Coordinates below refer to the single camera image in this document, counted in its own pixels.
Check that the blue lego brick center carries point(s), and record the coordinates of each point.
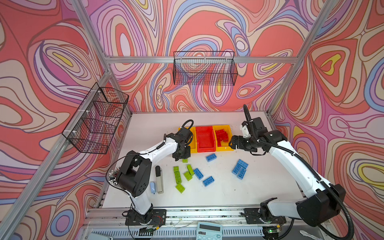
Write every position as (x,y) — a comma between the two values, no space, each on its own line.
(198,174)

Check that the green lego brick long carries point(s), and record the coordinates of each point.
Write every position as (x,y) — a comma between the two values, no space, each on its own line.
(177,175)

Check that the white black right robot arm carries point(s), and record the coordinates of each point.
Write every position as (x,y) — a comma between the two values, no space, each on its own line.
(322,200)

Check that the yellow plastic bin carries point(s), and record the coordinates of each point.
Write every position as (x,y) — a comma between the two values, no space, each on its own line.
(225,146)
(185,138)

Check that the black wire basket left wall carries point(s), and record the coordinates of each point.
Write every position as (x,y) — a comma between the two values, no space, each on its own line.
(100,114)

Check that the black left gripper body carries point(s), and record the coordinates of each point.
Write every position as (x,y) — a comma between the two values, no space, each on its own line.
(185,153)

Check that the green lego brick front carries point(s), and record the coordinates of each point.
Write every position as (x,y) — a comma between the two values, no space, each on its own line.
(180,188)

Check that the blue lego brick near bins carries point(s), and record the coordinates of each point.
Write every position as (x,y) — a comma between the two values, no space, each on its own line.
(211,157)

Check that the blue lego brick right bottom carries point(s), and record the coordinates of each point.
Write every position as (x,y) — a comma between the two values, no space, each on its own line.
(241,173)

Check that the yellow left plastic bin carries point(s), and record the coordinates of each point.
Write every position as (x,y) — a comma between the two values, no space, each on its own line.
(185,138)

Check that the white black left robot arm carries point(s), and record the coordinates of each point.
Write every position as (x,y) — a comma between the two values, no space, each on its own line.
(133,176)

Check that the black wire basket wall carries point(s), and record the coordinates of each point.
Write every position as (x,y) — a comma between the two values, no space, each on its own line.
(100,114)
(207,68)

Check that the black wire basket back wall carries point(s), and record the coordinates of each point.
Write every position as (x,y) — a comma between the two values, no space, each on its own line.
(207,68)

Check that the green square lego brick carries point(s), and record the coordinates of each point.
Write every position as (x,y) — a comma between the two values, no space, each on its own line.
(188,176)

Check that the red middle plastic bin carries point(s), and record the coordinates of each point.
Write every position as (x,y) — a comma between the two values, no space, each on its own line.
(206,141)

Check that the yellow right plastic bin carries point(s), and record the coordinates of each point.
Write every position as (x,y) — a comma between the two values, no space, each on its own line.
(225,146)

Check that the light blue small object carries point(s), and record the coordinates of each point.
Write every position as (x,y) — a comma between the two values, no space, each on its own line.
(153,188)

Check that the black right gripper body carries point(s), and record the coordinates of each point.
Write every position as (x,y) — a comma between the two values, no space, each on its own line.
(248,144)

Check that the blue lego brick right top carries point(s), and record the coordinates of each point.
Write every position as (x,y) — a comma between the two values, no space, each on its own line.
(243,164)

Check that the light blue calculator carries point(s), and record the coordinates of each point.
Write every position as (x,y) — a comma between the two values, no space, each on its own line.
(209,231)

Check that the red lego brick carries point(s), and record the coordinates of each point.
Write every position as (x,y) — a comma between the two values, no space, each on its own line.
(218,136)
(224,136)

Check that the blue lego brick front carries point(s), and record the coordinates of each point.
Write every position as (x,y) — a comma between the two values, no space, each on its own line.
(208,181)

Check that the grey marker pen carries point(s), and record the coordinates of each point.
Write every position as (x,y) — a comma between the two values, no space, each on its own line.
(159,179)

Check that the blue lego brick right left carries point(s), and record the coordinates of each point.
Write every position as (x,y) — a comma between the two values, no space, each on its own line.
(237,169)

